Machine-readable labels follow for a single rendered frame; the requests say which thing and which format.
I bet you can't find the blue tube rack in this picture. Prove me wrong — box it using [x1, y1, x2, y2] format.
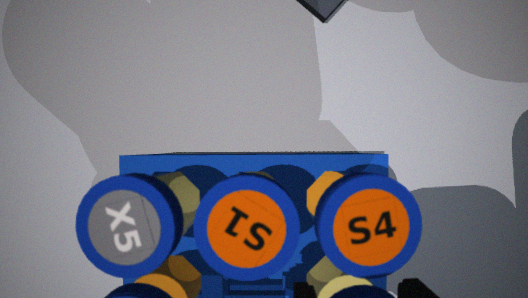
[119, 153, 389, 298]

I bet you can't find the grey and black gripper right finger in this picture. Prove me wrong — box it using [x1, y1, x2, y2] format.
[397, 278, 439, 298]

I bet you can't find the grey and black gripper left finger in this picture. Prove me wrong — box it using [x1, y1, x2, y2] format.
[293, 282, 317, 298]

